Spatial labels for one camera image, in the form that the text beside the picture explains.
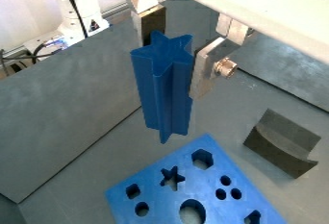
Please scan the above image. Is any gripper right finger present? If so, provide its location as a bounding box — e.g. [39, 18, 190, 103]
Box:
[189, 13, 253, 99]

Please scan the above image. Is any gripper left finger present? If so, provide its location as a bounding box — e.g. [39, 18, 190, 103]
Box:
[126, 0, 166, 46]

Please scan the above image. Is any blue star prism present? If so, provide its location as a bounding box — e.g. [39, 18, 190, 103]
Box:
[130, 31, 194, 143]

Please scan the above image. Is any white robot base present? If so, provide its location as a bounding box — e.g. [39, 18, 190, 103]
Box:
[24, 0, 110, 63]

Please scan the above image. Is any black angled fixture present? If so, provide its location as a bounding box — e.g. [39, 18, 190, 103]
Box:
[245, 109, 321, 179]

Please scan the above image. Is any blue shape-sorter block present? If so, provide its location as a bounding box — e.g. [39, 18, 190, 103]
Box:
[106, 135, 288, 224]

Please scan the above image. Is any black cable on robot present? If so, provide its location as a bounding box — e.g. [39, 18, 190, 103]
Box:
[0, 0, 90, 75]

